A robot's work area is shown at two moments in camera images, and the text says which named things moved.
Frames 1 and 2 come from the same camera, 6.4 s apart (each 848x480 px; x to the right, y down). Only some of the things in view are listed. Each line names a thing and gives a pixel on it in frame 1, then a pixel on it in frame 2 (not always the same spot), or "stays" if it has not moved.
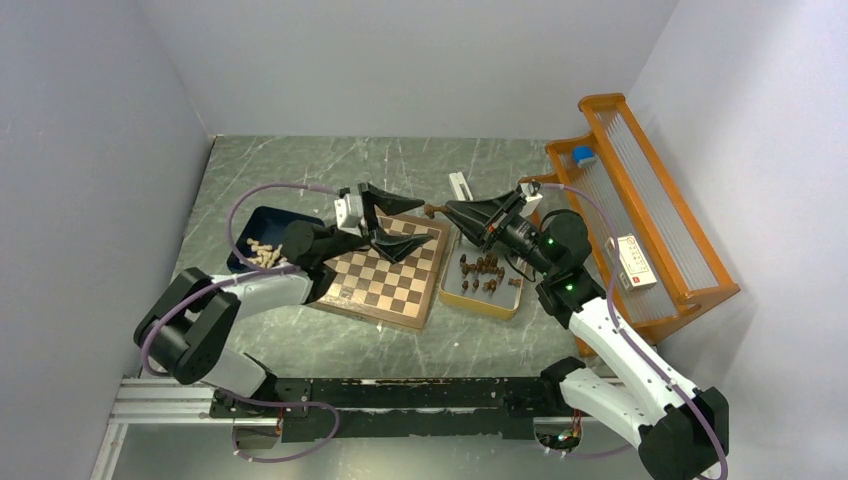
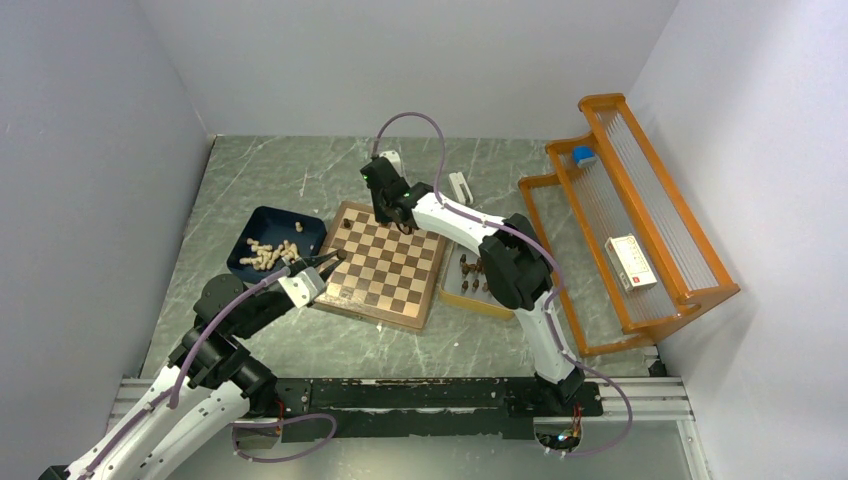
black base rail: (395, 409) stays
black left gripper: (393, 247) → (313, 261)
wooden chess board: (366, 283) stays
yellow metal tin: (486, 281) stays
